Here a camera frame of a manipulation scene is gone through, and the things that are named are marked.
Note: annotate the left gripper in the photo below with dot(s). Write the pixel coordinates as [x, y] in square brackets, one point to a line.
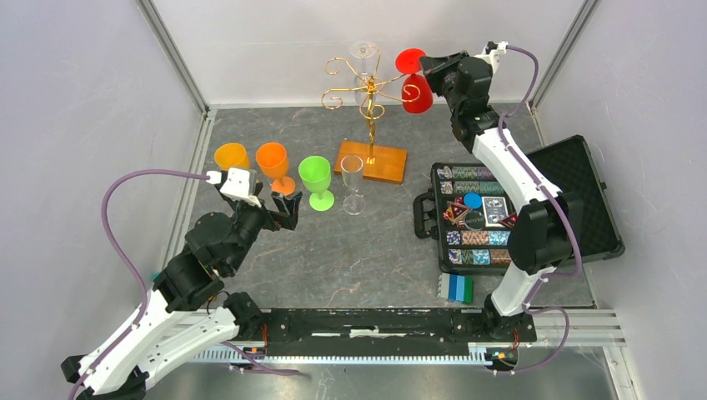
[288, 217]

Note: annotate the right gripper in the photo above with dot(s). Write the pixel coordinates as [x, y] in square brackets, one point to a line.
[433, 67]

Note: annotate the red wine glass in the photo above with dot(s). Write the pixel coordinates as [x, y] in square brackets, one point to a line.
[416, 94]

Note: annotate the green wine glass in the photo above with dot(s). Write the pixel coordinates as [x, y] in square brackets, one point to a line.
[316, 175]

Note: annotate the orange wine glass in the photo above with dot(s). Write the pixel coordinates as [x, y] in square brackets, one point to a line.
[272, 158]

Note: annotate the clear glass back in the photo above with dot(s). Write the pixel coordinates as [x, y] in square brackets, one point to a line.
[365, 56]

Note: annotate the clear flute glass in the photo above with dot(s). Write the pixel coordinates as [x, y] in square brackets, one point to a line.
[352, 167]

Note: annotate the yellow wine glass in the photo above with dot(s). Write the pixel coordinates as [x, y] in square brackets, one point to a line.
[232, 155]

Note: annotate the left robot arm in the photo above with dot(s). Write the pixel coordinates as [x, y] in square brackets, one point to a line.
[142, 351]

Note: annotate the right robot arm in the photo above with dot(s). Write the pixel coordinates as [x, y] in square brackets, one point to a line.
[548, 219]

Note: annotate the blue round chip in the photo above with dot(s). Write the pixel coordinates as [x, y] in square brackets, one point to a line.
[472, 200]

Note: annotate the black poker chip case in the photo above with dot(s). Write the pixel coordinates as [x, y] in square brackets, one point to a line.
[439, 212]

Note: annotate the blue playing card deck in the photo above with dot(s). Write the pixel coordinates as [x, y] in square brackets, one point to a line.
[495, 210]

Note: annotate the clear dealer button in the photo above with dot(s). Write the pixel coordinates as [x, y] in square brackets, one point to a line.
[474, 220]

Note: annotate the blue green brick stack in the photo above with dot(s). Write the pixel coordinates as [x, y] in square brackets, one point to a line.
[456, 288]

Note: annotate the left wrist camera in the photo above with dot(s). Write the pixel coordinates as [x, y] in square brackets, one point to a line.
[235, 186]

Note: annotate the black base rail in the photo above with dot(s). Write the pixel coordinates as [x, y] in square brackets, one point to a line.
[377, 332]

